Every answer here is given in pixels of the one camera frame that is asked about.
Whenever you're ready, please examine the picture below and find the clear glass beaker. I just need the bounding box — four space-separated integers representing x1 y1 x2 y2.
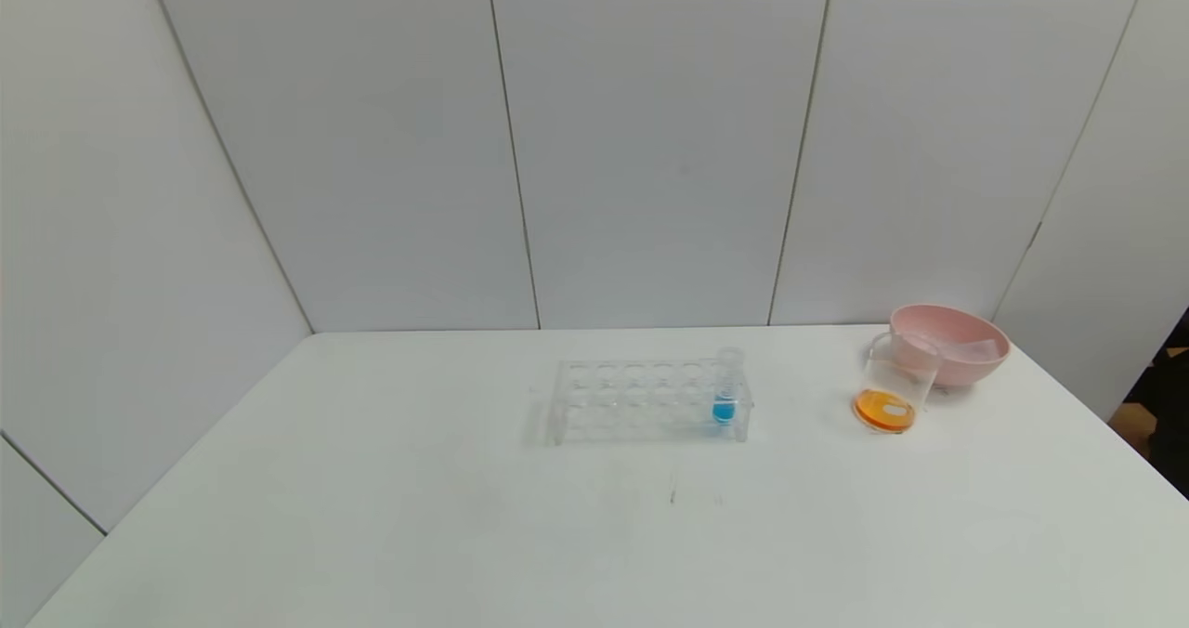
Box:
854 333 942 437

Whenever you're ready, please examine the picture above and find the test tube with blue pigment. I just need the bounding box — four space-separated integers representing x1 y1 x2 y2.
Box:
712 347 745 426

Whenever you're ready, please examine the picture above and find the dark background object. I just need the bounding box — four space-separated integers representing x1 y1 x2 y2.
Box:
1110 307 1189 501

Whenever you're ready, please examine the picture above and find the clear acrylic test tube rack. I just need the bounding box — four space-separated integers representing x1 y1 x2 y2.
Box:
544 357 754 448

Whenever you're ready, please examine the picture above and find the pink bowl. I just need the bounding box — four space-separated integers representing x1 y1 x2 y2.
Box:
889 303 1013 391

